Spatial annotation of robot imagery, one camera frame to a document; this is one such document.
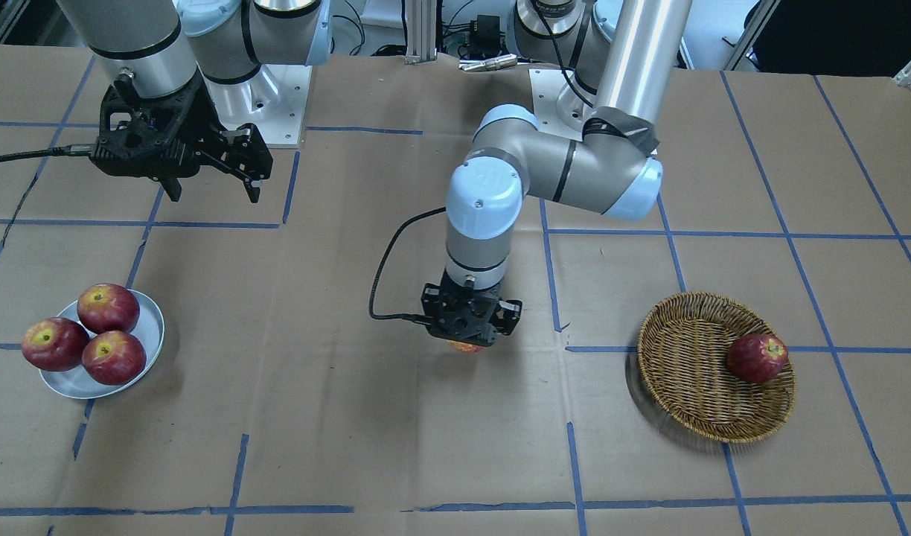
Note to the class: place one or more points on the red apple on plate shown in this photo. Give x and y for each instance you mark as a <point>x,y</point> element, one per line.
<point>114,358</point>
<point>55,344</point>
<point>108,307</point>

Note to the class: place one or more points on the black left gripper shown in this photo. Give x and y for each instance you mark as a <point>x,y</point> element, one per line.
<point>510,313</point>

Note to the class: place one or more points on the woven wicker basket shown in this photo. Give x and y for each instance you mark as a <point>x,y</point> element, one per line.
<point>681,353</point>

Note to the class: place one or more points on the red apple in basket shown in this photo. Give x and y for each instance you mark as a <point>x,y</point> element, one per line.
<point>757,358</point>

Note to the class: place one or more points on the red yellow apple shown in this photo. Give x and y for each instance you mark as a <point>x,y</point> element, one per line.
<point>465,347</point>

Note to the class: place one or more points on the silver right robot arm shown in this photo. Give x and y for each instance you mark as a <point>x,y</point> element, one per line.
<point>164,42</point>

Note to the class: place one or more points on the light blue plate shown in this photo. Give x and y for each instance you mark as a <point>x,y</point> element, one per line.
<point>77,384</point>

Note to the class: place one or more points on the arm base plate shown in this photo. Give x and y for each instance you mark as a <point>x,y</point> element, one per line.
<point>558,110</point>
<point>274,99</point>

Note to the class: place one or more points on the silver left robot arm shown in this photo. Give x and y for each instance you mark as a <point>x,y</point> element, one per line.
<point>621,55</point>

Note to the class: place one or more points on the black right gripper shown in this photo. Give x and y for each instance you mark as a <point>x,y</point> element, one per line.
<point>241,151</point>

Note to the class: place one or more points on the aluminium frame post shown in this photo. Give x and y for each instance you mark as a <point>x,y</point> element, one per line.
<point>420,23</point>

